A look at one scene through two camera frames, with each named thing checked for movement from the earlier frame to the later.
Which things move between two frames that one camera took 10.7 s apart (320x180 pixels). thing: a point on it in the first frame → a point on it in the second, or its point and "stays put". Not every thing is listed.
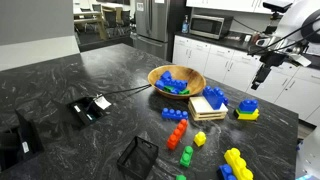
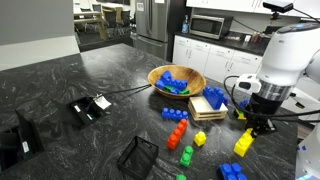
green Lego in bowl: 181,92 stays put
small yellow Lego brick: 200,138 stays put
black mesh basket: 138,157 stays put
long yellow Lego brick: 237,164 → 244,143
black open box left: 19,143 stays put
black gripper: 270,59 → 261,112
